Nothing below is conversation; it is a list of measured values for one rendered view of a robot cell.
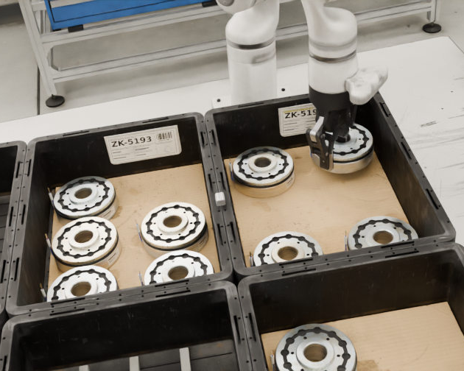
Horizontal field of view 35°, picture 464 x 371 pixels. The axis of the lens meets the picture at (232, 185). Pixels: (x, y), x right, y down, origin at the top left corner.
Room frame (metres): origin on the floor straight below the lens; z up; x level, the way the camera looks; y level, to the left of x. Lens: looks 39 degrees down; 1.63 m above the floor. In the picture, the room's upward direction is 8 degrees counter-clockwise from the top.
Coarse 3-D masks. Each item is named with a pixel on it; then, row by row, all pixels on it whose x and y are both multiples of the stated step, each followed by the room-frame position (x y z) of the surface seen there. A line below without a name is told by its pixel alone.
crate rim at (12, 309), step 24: (144, 120) 1.06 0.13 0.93; (168, 120) 1.05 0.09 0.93; (24, 168) 0.97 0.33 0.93; (24, 192) 0.90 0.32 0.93; (216, 192) 0.84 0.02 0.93; (24, 216) 0.84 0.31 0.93; (216, 216) 0.79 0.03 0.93; (24, 240) 0.79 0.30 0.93; (144, 288) 0.67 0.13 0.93; (168, 288) 0.66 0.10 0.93; (24, 312) 0.65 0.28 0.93
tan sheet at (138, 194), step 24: (192, 168) 1.04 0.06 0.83; (120, 192) 1.00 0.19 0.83; (144, 192) 0.99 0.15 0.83; (168, 192) 0.98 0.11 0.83; (192, 192) 0.97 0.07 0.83; (120, 216) 0.93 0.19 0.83; (144, 216) 0.92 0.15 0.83; (120, 240) 0.87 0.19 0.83; (120, 264) 0.82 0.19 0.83; (144, 264) 0.81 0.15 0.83; (216, 264) 0.79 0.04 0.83; (48, 288) 0.79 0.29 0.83; (120, 288) 0.77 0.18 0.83
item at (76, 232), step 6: (78, 228) 0.87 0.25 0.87; (84, 228) 0.87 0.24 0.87; (90, 228) 0.87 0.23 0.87; (72, 234) 0.86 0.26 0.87; (78, 234) 0.87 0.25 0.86; (96, 234) 0.85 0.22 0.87; (72, 240) 0.85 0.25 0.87; (90, 240) 0.84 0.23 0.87; (96, 240) 0.84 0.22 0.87; (72, 246) 0.84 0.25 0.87; (78, 246) 0.83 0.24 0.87; (84, 246) 0.83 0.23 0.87; (90, 246) 0.83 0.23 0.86
